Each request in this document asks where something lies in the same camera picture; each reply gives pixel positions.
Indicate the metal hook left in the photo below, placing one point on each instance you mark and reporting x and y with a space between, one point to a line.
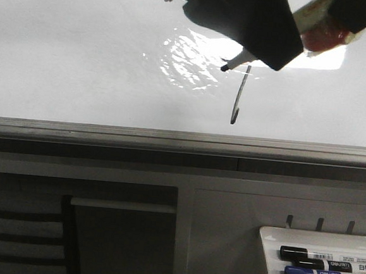
288 222

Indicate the black capped marker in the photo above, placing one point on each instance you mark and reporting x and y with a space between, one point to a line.
288 252
328 265

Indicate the taped black whiteboard marker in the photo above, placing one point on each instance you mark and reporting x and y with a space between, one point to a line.
319 31

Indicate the black capped marker middle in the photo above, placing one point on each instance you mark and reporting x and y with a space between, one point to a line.
328 265

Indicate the white marker tray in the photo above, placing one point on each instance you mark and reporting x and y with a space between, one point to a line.
273 238

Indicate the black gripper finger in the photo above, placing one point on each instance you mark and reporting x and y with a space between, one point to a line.
350 13
265 28

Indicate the black chair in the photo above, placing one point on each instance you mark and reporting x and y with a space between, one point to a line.
37 234

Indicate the metal hook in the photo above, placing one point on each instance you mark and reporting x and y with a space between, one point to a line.
288 222
319 225
350 227

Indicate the metal hook middle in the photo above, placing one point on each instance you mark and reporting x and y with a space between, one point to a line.
319 225

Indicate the metal hook right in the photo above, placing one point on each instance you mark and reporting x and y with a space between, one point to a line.
350 227

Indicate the black capped marker upper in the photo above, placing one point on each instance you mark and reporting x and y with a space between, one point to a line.
288 252

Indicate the white whiteboard with metal frame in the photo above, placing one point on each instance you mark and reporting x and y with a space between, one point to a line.
131 66

